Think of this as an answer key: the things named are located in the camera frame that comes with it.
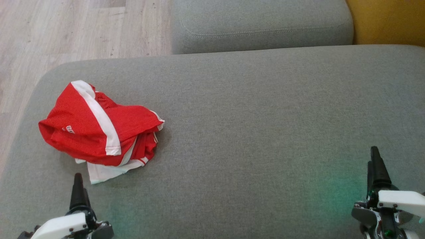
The red shorts white trim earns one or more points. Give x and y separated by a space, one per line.
76 126

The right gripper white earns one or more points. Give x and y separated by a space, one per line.
398 200

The yellow panel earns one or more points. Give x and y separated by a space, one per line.
388 20

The grey sofa back cushion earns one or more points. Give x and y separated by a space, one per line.
259 23

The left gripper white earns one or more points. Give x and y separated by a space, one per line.
59 227

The red jersey white sleeves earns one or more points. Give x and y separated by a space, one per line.
103 172

